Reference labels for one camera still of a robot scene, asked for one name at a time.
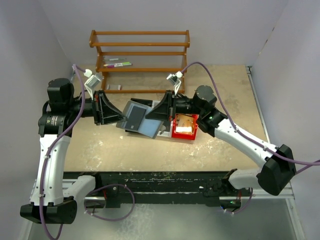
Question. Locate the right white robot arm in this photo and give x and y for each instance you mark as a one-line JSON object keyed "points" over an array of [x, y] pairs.
{"points": [[272, 174]]}

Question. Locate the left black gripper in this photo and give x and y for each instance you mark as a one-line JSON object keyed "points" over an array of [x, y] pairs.
{"points": [[104, 111]]}

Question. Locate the wooden pieces in red bin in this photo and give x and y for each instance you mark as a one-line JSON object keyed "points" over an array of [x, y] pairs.
{"points": [[184, 124]]}

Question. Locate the pink marker pen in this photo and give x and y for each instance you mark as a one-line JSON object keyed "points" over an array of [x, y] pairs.
{"points": [[113, 65]]}

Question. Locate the black plastic bin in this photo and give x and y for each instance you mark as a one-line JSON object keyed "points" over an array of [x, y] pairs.
{"points": [[146, 102]]}

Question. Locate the wooden slatted rack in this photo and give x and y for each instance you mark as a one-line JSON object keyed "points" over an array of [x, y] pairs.
{"points": [[148, 51]]}

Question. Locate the black credit card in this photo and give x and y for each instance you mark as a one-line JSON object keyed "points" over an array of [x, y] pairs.
{"points": [[135, 118]]}

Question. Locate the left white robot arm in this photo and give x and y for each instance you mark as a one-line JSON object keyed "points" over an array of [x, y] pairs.
{"points": [[49, 203]]}

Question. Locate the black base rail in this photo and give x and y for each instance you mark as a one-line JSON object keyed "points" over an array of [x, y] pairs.
{"points": [[209, 188]]}

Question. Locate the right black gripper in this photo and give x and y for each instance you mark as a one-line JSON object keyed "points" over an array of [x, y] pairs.
{"points": [[166, 108]]}

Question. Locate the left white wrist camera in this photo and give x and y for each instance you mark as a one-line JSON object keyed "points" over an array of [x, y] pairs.
{"points": [[92, 81]]}

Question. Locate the small grey clip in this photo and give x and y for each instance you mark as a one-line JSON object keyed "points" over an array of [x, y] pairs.
{"points": [[114, 87]]}

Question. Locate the red plastic bin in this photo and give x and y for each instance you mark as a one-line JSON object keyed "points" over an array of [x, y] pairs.
{"points": [[191, 137]]}

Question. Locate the white plastic bin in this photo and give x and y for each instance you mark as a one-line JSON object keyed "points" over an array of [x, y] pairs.
{"points": [[166, 129]]}

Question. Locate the grey card holder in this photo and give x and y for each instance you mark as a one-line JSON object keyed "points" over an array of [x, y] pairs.
{"points": [[148, 127]]}

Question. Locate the light green marker pen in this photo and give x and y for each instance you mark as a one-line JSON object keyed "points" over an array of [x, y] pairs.
{"points": [[123, 64]]}

